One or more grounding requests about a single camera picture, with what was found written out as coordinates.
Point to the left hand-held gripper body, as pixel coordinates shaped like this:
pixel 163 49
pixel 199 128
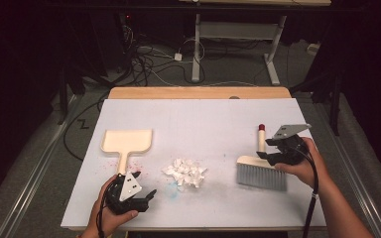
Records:
pixel 129 188

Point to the white power adapter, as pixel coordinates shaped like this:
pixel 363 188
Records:
pixel 178 57

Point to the metal floor rail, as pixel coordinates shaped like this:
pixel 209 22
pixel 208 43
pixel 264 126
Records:
pixel 367 205
pixel 29 185

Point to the cream plastic dustpan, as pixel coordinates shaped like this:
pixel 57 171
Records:
pixel 127 142

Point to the wooden table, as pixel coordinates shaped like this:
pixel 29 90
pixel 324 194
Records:
pixel 178 92

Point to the person's left hand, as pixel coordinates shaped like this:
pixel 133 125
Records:
pixel 114 221

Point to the cream hand brush red cap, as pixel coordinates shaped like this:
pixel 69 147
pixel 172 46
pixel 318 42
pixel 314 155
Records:
pixel 261 175

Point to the pile of white paper scraps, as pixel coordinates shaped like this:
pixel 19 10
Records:
pixel 185 172

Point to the person's right hand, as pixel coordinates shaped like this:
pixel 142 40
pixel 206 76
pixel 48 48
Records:
pixel 301 172

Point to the white metal desk frame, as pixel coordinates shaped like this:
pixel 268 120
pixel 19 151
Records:
pixel 196 49

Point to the black stand legs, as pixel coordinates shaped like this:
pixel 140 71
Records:
pixel 63 99
pixel 334 109

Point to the white foam board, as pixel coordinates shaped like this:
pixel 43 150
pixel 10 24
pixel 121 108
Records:
pixel 195 115

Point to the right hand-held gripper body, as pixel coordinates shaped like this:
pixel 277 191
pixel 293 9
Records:
pixel 291 148

